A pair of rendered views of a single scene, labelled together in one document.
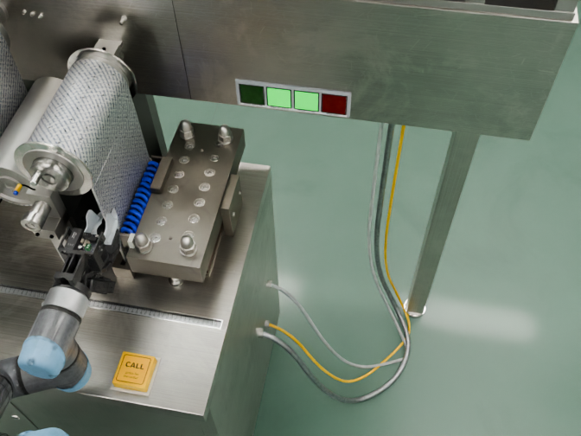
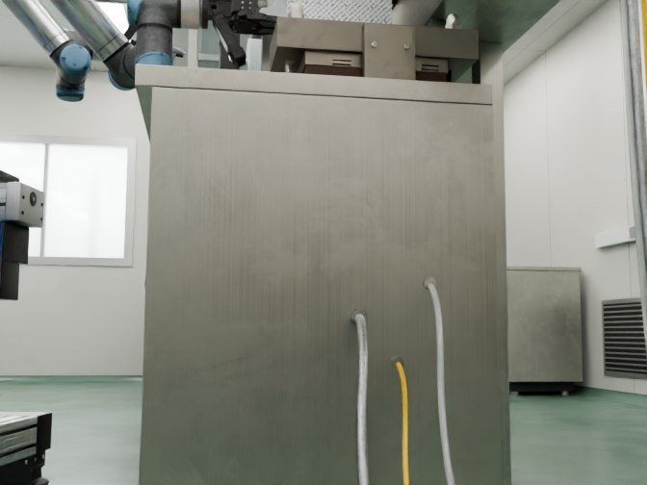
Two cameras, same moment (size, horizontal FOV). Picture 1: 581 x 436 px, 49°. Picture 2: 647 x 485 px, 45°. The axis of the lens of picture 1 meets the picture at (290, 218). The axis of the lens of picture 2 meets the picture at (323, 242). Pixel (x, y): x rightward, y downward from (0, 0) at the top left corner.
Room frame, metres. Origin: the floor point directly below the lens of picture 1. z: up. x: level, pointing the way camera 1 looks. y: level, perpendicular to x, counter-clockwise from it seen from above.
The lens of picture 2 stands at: (0.26, -1.19, 0.43)
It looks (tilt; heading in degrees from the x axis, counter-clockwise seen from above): 7 degrees up; 69
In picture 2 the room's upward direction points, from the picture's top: straight up
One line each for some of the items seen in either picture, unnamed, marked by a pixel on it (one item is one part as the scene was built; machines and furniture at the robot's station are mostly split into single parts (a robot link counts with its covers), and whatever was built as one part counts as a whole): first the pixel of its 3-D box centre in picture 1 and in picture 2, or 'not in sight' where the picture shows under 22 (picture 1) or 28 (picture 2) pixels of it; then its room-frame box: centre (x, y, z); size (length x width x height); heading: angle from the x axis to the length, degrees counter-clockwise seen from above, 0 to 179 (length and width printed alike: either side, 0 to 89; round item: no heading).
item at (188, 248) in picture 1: (187, 243); (296, 13); (0.74, 0.22, 1.05); 0.04 x 0.04 x 0.04
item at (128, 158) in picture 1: (124, 172); (339, 20); (0.89, 0.35, 1.11); 0.23 x 0.01 x 0.18; 168
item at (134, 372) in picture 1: (135, 371); not in sight; (0.52, 0.33, 0.91); 0.07 x 0.07 x 0.02; 78
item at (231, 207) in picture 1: (233, 206); (389, 53); (0.90, 0.13, 0.96); 0.10 x 0.03 x 0.11; 168
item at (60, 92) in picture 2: not in sight; (70, 78); (0.36, 0.99, 1.12); 0.11 x 0.08 x 0.11; 91
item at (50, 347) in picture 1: (49, 343); (154, 10); (0.50, 0.43, 1.11); 0.11 x 0.08 x 0.09; 168
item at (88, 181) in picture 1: (54, 169); not in sight; (0.78, 0.44, 1.25); 0.15 x 0.01 x 0.15; 78
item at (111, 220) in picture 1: (109, 222); (280, 12); (0.75, 0.36, 1.11); 0.09 x 0.03 x 0.06; 167
